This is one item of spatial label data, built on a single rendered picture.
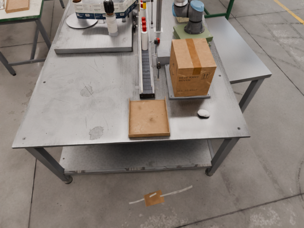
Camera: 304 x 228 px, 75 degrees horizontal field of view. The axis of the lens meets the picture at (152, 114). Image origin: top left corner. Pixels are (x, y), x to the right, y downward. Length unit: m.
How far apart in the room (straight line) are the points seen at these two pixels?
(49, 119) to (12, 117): 1.39
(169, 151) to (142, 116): 0.66
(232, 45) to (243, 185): 1.32
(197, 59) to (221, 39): 0.80
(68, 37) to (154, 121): 1.18
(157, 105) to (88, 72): 0.65
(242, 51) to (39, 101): 1.72
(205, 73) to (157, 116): 0.42
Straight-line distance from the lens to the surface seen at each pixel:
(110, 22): 1.92
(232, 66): 1.83
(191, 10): 1.92
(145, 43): 1.75
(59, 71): 1.82
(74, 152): 2.03
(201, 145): 1.99
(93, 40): 1.97
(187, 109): 1.42
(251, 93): 2.03
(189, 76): 1.33
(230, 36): 2.18
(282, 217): 2.28
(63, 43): 2.02
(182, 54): 1.37
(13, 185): 2.41
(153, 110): 1.39
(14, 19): 2.83
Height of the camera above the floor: 1.95
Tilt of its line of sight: 54 degrees down
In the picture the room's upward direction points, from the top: straight up
